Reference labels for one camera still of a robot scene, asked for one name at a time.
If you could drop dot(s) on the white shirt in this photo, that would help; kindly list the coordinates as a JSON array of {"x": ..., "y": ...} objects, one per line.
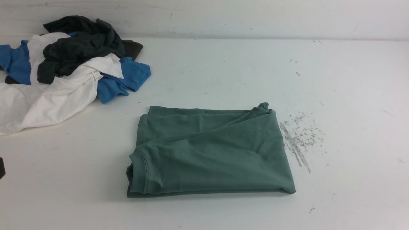
[{"x": 13, "y": 120}]

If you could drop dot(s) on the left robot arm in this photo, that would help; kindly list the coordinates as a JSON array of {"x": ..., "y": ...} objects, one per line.
[{"x": 2, "y": 168}]

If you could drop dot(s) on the dark grey shirt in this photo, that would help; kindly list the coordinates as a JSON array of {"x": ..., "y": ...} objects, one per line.
[{"x": 68, "y": 43}]

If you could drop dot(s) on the blue shirt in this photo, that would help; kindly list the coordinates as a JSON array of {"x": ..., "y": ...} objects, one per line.
[{"x": 127, "y": 78}]

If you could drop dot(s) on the green long-sleeve top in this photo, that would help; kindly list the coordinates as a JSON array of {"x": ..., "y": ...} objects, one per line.
[{"x": 199, "y": 151}]

